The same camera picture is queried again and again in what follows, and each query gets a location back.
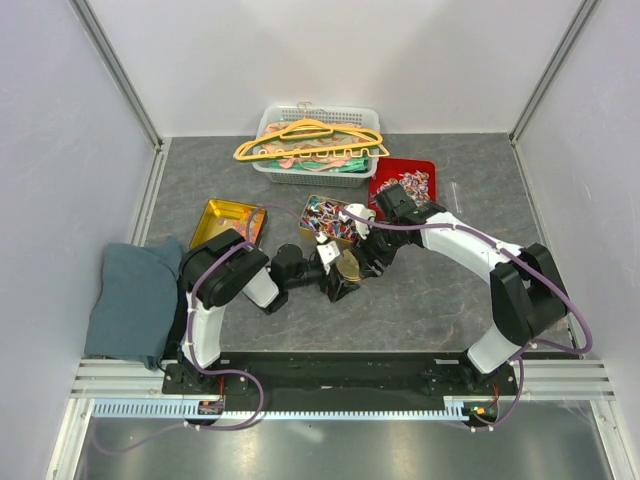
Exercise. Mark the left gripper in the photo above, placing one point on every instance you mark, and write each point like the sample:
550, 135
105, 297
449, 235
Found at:
340, 287

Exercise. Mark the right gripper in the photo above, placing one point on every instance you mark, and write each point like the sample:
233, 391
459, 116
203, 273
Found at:
365, 253

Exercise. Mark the white round lid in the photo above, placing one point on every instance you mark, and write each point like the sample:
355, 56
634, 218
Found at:
348, 266

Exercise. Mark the gold lollipop tin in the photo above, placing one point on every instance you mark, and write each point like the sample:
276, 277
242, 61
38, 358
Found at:
322, 213

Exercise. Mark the gold gummy candy tin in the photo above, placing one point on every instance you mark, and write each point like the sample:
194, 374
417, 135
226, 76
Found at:
221, 215

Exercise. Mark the clear plastic scoop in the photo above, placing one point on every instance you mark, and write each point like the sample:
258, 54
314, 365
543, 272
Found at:
455, 198

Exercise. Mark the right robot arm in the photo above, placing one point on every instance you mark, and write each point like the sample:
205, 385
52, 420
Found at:
526, 289

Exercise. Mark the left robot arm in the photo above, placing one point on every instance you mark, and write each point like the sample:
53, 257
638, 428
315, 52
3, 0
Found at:
215, 272

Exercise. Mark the red candy tray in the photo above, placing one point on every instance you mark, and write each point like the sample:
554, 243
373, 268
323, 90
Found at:
417, 177

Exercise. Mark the green cloth in basket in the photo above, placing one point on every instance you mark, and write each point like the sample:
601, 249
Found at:
353, 165

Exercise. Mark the grey plastic basket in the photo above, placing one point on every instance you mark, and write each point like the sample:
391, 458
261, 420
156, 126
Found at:
334, 176

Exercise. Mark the pink clothes hanger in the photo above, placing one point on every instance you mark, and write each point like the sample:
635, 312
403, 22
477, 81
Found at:
338, 146

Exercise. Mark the yellow clothes hanger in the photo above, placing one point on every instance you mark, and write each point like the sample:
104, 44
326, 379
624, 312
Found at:
305, 128

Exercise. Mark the blue folded cloth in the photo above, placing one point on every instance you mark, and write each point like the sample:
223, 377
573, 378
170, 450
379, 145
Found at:
134, 313

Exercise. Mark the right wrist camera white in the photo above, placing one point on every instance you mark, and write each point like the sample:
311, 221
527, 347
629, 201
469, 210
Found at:
361, 215

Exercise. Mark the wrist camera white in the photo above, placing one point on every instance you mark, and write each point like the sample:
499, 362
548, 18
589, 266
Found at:
328, 251
361, 215

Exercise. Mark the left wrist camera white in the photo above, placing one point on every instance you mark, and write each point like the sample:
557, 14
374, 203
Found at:
328, 251

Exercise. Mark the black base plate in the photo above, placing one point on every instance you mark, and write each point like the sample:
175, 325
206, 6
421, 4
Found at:
358, 379

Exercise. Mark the grey cable duct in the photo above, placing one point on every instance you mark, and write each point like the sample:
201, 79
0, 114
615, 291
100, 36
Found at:
200, 409

